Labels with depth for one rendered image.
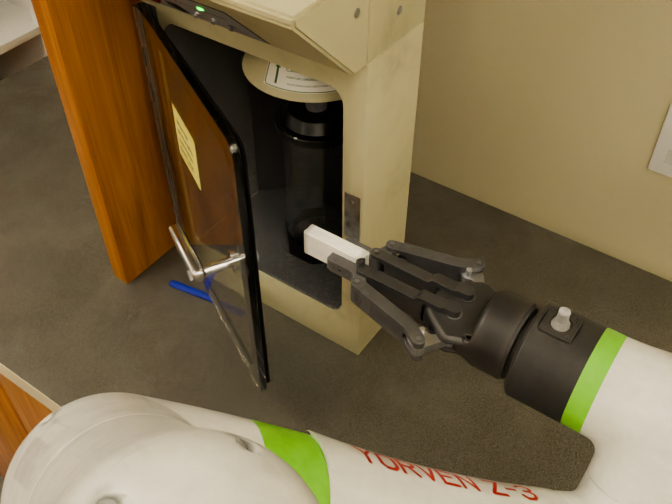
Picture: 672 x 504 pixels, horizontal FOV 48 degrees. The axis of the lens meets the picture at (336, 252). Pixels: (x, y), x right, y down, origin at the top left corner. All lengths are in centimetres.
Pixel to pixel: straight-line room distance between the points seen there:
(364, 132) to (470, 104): 49
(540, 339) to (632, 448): 11
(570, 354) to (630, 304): 59
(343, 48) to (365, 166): 17
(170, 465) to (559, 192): 107
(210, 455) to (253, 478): 2
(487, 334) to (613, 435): 13
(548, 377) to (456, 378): 44
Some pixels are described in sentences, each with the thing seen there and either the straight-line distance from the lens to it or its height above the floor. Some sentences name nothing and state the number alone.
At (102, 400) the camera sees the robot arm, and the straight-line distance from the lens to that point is 47.
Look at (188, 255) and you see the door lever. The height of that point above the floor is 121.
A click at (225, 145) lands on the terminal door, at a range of 72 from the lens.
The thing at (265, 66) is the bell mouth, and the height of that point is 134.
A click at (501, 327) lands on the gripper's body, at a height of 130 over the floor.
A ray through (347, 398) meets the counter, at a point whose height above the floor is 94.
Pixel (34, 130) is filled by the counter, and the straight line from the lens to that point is 159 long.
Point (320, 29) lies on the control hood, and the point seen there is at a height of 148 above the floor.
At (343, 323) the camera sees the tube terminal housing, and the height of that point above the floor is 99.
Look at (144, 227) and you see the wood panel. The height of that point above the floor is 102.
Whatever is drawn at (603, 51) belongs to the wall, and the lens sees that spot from 115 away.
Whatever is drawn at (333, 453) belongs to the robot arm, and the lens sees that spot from 51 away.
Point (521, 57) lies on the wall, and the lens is 121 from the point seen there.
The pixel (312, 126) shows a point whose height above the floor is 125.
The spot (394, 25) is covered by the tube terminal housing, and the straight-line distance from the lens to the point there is 79.
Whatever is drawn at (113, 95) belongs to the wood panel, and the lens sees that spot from 105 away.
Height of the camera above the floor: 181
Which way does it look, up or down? 45 degrees down
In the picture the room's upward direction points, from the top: straight up
